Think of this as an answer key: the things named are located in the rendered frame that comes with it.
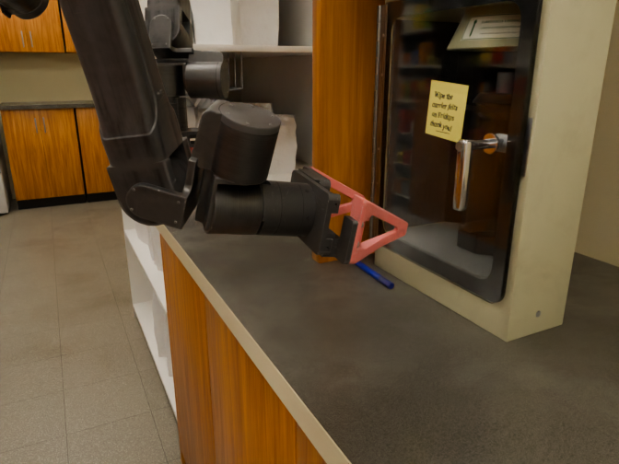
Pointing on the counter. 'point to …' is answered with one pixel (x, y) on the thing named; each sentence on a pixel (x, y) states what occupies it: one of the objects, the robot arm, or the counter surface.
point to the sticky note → (446, 110)
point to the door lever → (468, 167)
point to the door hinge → (375, 107)
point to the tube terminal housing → (541, 179)
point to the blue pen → (375, 274)
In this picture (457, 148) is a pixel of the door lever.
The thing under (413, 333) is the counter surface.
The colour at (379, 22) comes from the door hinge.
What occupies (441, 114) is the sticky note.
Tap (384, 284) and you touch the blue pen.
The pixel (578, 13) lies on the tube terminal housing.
